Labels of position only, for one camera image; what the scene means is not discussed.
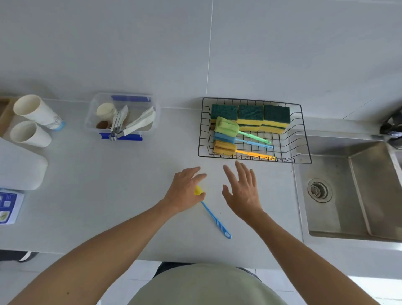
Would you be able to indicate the cream paper cup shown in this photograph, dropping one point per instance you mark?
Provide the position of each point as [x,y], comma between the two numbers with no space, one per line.
[105,110]

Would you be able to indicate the person's left hand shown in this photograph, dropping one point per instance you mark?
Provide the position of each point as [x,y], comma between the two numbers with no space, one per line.
[183,194]

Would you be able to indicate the clear plastic container blue clips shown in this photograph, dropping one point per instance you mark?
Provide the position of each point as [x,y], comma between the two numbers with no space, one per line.
[130,98]

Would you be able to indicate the white metal tongs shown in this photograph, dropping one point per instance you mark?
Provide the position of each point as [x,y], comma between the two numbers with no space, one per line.
[139,122]
[118,121]

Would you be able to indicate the person's right hand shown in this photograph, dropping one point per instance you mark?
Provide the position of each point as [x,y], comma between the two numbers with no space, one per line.
[245,201]

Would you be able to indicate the green sponge brush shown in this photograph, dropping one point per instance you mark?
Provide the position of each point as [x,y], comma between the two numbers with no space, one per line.
[226,125]

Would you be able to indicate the person's right forearm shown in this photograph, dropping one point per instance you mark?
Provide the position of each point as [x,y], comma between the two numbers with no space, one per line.
[314,260]

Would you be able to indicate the plain white cup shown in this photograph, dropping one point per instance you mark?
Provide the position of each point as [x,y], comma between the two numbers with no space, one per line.
[28,133]

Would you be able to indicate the person's left forearm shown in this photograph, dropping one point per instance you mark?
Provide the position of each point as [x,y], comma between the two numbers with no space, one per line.
[94,260]

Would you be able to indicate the brown round cup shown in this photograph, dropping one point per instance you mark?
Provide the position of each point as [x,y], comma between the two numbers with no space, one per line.
[103,124]

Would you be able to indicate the metal faucet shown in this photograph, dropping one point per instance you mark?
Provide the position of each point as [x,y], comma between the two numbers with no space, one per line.
[391,130]

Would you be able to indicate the wooden tray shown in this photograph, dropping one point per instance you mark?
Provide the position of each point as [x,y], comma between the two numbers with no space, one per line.
[3,113]

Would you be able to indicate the black white shoe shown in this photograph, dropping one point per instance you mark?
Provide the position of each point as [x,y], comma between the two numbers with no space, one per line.
[22,256]

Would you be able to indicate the stainless steel sink insert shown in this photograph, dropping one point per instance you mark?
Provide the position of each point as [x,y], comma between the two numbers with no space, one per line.
[380,191]

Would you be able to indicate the blue white small box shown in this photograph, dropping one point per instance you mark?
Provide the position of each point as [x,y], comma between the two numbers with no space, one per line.
[9,205]

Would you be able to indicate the white cup blue base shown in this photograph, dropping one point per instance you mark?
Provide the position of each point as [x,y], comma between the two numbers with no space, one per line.
[33,110]

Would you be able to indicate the round metal drain strainer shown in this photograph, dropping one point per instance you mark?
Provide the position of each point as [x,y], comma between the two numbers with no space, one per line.
[319,190]

